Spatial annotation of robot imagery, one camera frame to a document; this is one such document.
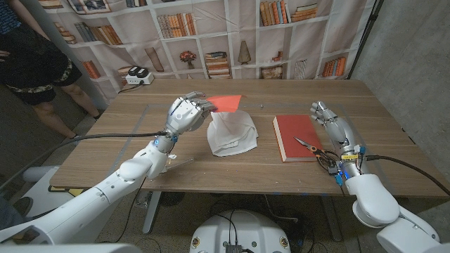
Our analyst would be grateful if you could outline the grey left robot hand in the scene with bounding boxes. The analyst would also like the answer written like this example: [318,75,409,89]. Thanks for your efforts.
[163,91,218,141]

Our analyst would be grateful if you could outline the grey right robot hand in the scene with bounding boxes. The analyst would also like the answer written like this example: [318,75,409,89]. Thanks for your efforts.
[309,100,370,179]

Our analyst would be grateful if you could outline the black orange scissors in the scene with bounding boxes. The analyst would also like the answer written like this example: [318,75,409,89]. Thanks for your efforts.
[293,136,338,173]

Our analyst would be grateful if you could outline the red origami paper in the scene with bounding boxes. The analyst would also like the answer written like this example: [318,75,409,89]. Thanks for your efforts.
[205,93,247,114]

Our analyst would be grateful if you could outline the red notebook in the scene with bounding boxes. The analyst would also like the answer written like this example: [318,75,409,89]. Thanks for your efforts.
[272,114,321,163]

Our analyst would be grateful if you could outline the white crumpled towel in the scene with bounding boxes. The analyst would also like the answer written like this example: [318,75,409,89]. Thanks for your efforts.
[206,108,259,157]

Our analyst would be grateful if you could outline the white striped pen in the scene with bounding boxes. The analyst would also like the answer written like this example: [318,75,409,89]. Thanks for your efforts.
[165,157,195,173]

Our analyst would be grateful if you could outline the white power strip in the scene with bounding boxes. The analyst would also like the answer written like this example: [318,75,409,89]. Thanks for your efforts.
[124,65,155,86]

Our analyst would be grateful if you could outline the dark table leg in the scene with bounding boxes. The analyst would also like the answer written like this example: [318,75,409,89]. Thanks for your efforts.
[321,195,342,242]

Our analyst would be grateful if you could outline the black backdrop stand pole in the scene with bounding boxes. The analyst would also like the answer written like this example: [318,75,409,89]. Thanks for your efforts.
[346,0,385,80]

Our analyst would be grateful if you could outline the white table leg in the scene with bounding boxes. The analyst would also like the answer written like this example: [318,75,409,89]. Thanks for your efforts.
[142,191,162,235]

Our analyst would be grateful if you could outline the printed bookshelf backdrop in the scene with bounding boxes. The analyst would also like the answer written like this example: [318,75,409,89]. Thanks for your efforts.
[37,0,377,101]

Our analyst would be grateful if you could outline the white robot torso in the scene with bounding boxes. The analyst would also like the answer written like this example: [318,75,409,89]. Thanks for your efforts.
[188,209,292,253]

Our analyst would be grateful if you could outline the yellow flat floor item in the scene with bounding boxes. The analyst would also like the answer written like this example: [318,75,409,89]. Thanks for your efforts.
[49,186,85,197]

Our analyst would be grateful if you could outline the white rounded base platform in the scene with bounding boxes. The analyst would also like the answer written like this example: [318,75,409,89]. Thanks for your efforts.
[20,165,92,219]

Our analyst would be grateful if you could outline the standing person in black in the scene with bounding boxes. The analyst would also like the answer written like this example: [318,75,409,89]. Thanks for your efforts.
[0,0,103,141]

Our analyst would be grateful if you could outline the person in jeans and shoes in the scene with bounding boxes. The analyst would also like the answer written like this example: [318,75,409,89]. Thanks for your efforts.
[0,196,34,229]

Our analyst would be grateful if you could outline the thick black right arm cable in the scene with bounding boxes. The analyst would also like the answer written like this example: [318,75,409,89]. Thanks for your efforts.
[365,154,450,197]

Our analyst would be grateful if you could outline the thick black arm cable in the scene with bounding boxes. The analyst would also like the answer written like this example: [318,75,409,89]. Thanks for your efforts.
[365,154,450,197]
[0,130,169,190]

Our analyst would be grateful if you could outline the black power strip cable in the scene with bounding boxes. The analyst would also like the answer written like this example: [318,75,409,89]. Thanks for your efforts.
[117,81,145,95]

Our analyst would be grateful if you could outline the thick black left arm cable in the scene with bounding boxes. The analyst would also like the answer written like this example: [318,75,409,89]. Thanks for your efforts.
[0,130,169,190]

